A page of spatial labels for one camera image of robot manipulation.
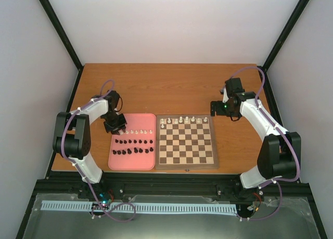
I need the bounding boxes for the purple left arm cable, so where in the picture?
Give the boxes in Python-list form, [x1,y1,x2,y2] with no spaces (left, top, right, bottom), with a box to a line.
[61,79,136,221]

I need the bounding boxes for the wooden chess board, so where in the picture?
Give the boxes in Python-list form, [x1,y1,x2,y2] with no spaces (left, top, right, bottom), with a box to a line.
[155,115,219,170]

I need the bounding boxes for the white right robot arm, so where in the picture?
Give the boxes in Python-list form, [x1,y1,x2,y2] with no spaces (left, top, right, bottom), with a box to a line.
[210,78,301,200]

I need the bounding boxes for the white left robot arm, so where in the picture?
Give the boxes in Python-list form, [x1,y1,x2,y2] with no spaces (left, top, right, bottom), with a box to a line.
[53,90,127,199]

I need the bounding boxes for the pink plastic tray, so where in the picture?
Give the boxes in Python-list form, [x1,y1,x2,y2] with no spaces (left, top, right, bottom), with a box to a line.
[108,114,156,171]

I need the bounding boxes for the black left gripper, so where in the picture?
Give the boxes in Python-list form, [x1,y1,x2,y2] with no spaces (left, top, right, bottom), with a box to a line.
[102,112,127,135]

